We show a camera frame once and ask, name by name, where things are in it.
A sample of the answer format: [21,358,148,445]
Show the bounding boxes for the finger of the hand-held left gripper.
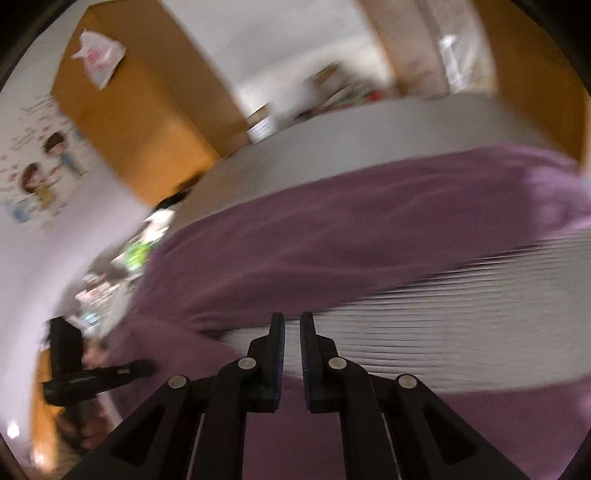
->
[115,359,157,387]

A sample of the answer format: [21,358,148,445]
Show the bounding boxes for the wooden headboard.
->
[31,351,62,467]

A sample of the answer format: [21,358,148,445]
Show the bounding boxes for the green printed packets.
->
[115,210,176,278]

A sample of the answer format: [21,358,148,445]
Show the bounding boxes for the small white box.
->
[247,115,273,144]

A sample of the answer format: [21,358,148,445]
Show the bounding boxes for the translucent door curtain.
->
[360,0,497,100]

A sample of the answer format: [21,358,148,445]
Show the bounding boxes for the white pink plastic bag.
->
[71,28,127,90]

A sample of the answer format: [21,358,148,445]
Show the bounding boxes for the wooden door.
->
[480,0,591,171]

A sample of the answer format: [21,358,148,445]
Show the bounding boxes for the wooden wardrobe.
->
[51,0,252,204]

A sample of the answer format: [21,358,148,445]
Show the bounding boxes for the purple knit sweater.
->
[99,143,591,480]

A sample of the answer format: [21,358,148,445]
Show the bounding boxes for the brown cardboard box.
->
[305,62,352,93]

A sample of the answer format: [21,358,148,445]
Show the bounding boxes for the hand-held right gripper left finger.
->
[62,312,286,480]

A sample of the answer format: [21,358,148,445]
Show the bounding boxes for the cartoon children wall poster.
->
[0,90,93,227]

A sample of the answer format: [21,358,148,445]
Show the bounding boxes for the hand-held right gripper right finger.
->
[299,311,532,480]

